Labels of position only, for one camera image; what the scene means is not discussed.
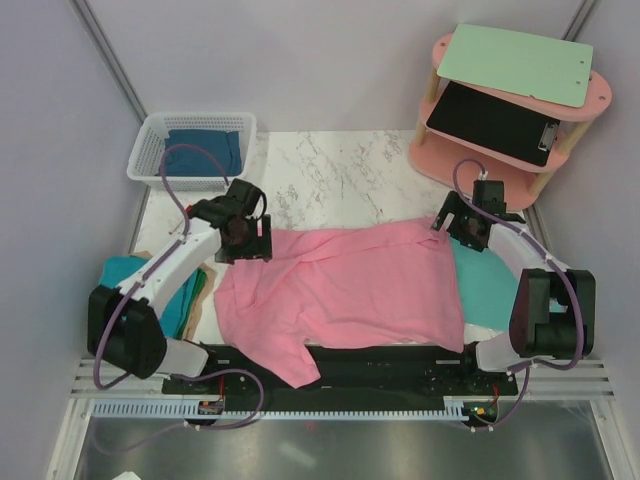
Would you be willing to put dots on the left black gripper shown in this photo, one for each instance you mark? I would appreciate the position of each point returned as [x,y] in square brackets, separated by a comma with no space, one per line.
[260,247]

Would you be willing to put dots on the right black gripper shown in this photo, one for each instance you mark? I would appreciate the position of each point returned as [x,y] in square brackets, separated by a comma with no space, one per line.
[455,205]

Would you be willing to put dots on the pink t-shirt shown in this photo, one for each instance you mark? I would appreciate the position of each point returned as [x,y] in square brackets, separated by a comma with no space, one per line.
[341,289]

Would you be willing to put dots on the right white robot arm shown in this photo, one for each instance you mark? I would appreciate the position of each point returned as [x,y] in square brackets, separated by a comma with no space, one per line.
[553,314]

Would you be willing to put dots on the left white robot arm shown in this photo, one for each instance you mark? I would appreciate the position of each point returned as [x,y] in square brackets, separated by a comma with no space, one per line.
[124,321]

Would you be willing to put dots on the red capped marker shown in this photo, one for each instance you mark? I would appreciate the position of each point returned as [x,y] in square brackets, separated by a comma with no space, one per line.
[179,226]

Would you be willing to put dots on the folded tan t-shirt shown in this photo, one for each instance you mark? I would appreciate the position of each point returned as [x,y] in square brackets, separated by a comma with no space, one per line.
[172,316]

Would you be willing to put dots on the dark blue t-shirt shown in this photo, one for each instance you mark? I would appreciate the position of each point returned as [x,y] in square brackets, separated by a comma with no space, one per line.
[203,153]

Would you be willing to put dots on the folded green t-shirt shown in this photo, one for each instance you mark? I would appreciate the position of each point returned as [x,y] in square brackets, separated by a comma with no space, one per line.
[192,291]

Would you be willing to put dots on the white plastic basket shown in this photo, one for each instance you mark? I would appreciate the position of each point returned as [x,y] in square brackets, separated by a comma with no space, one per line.
[150,144]

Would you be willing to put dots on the teal folding board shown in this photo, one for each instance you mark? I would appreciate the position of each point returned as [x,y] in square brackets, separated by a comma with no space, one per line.
[487,287]

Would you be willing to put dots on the black clipboard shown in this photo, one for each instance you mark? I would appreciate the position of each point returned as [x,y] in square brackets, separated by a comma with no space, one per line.
[498,125]

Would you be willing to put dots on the folded teal t-shirt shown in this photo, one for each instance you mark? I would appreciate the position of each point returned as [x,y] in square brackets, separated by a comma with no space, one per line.
[118,268]

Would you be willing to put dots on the light green board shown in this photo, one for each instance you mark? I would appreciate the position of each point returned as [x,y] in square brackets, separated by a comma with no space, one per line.
[545,68]

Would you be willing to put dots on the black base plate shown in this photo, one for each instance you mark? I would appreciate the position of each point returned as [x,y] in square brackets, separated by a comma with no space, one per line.
[376,378]

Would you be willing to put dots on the white cable duct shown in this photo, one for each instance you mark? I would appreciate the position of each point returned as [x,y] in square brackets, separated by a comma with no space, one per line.
[452,410]

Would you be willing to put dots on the aluminium rail frame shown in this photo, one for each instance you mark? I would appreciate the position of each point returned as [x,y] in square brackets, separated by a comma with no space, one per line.
[589,381]

